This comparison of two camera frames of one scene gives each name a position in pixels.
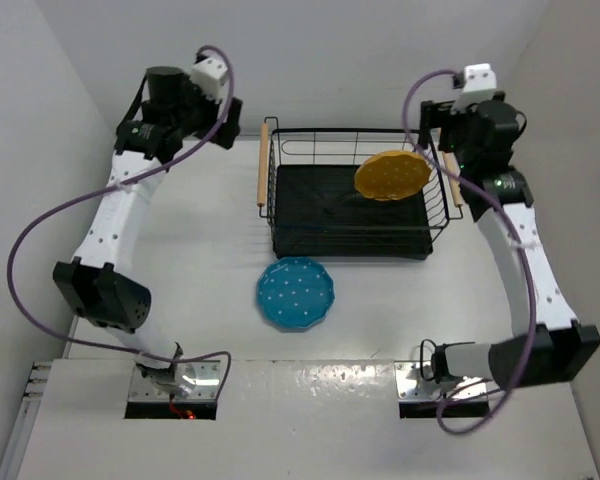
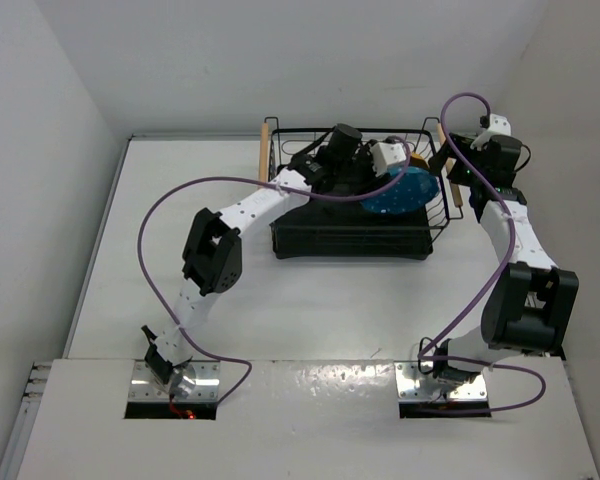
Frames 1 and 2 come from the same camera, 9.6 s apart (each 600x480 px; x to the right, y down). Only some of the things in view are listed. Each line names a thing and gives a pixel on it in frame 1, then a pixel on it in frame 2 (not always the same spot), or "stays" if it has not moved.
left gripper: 191,92 -> 364,186
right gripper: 439,115 -> 462,145
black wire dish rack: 307,190 stays
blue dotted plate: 296,292 -> 417,189
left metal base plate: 202,377 stays
